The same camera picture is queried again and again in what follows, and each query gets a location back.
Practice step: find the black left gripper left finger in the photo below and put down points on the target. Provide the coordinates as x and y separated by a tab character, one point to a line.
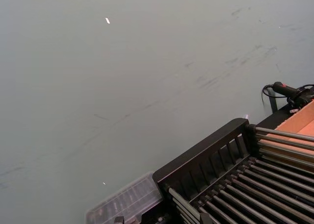
119	220

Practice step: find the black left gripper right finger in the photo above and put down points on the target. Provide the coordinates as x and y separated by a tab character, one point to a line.
205	219

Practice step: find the clear plastic case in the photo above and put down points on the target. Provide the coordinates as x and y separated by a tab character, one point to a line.
127	199

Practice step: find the black rack with steel bars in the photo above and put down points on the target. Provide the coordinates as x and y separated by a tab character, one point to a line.
196	155

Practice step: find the small white plastic piece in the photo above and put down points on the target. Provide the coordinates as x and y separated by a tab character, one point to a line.
246	116

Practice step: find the shallow brown cardboard tray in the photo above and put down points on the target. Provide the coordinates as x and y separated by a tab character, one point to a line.
301	121

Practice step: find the plain pale wall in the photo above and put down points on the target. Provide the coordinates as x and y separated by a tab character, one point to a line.
98	86

